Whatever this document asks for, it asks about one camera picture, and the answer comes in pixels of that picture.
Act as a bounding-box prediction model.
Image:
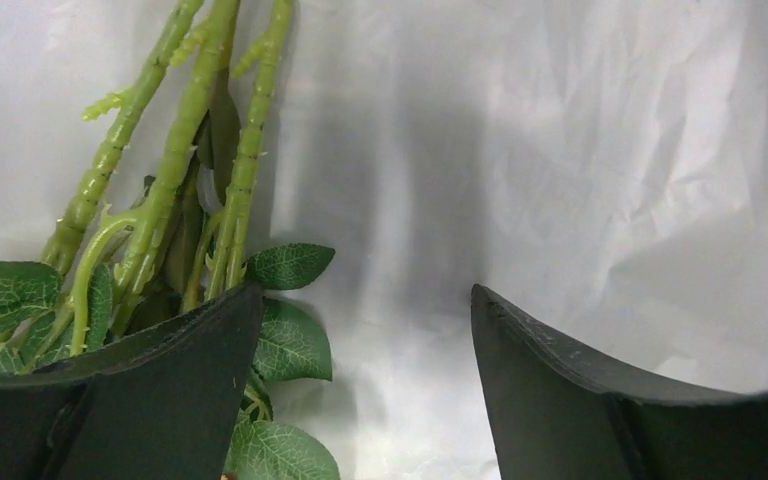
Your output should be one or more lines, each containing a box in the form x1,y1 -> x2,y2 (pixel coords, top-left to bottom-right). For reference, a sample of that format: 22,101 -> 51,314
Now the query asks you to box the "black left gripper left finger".
0,283 -> 264,480

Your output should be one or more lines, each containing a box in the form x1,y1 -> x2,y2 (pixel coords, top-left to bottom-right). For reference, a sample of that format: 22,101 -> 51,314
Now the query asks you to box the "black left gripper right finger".
471,285 -> 768,480

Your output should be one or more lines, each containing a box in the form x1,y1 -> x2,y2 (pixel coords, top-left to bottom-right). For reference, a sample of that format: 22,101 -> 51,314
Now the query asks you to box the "pink flower bouquet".
0,1 -> 339,479

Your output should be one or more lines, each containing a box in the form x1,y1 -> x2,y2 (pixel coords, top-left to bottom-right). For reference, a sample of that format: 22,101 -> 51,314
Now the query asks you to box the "white wrapping paper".
0,0 -> 768,480

